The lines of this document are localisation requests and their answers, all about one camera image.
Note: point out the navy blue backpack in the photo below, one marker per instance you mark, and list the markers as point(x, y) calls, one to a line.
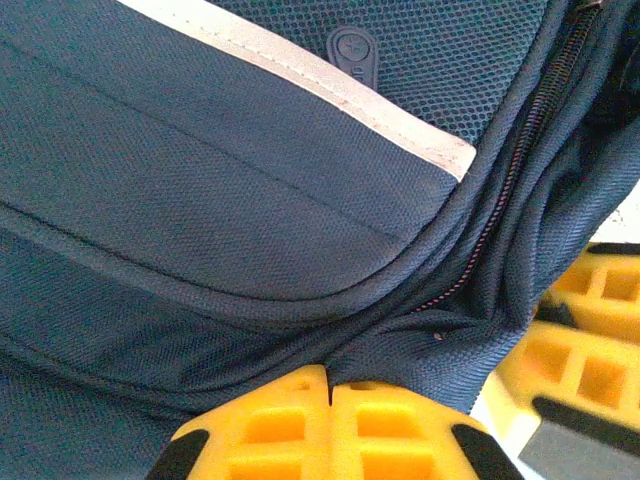
point(225, 200)

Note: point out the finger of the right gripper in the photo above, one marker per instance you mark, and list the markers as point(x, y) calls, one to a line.
point(565, 370)
point(600, 295)

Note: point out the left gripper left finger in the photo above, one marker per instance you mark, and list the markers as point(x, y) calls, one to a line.
point(280, 430)

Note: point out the floral tablecloth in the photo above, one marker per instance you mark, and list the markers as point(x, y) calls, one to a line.
point(620, 225)

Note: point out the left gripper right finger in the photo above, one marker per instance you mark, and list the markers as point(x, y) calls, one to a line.
point(390, 435)

